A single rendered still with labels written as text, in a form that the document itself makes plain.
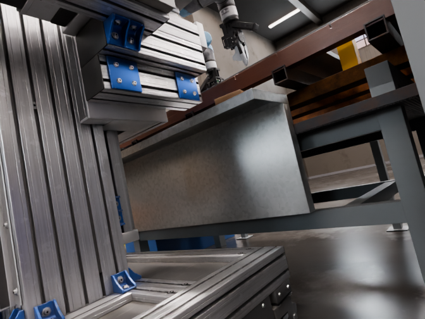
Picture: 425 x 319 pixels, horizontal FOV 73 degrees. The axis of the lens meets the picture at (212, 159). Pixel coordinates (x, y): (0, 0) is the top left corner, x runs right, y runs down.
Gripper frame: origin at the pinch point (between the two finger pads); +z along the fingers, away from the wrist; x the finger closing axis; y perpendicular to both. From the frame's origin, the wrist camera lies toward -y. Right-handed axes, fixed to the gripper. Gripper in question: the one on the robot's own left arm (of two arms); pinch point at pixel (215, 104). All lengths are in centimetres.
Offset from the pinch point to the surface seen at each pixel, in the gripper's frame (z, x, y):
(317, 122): 35, -42, 71
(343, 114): 35, -42, 78
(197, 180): 43, -45, 18
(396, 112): 38, -36, 90
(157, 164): 31, -45, -6
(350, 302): 91, -36, 64
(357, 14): 10, -41, 88
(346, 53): 13, -24, 79
